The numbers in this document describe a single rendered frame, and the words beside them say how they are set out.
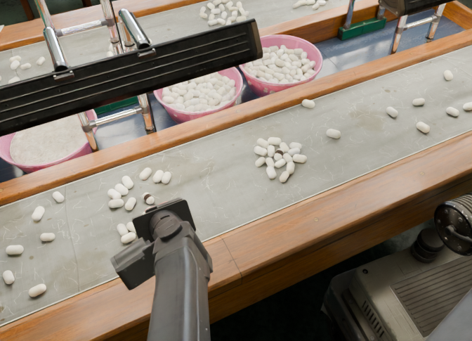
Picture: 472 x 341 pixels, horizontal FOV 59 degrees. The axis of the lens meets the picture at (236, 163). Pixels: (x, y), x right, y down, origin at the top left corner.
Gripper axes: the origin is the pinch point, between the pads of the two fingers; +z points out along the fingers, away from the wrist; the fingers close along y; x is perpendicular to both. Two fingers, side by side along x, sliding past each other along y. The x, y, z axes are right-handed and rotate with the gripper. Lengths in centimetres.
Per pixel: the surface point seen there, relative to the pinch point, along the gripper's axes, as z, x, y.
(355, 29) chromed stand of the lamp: 53, -26, -93
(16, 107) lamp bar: -2.4, -27.0, 16.6
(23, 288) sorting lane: 10.3, 7.1, 29.6
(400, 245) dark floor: 56, 64, -94
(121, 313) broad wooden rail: -3.0, 14.9, 12.6
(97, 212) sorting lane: 19.4, -0.8, 11.5
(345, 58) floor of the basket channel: 47, -17, -82
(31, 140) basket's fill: 44, -21, 22
